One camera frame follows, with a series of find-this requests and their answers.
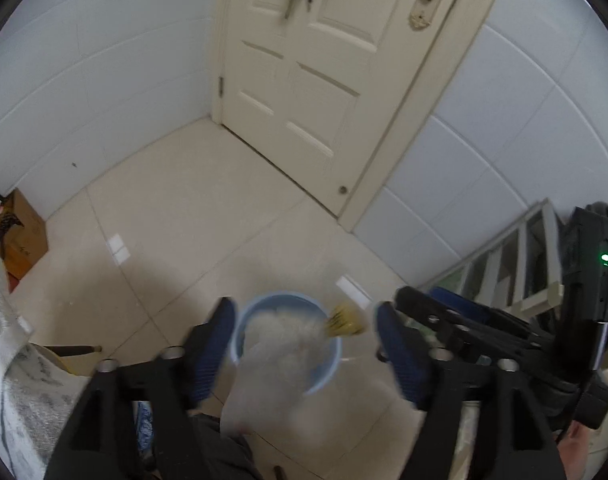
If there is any blue plastic bin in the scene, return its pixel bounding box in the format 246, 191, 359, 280
229, 291, 344, 396

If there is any cream panel door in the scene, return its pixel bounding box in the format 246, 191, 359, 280
211, 0, 515, 233

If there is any white wooden rack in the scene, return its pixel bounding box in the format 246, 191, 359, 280
419, 199, 567, 321

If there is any white fluffy garment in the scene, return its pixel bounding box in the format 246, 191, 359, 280
219, 307, 427, 466

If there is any yellow packet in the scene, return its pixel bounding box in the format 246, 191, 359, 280
325, 304, 366, 336

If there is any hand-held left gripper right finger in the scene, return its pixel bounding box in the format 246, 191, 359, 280
375, 301, 567, 480

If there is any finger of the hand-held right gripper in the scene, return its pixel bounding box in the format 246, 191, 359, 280
394, 286, 585, 387
428, 287, 541, 342

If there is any grey patterned tablecloth blue border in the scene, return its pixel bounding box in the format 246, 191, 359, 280
0, 345, 157, 480

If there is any dark grey clothing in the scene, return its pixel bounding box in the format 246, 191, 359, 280
184, 410, 262, 480

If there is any brown paper bag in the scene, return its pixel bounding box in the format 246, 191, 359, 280
0, 187, 50, 281

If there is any person's right hand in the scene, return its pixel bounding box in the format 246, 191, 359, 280
556, 417, 608, 480

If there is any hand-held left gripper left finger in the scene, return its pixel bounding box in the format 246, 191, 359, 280
44, 297, 237, 480

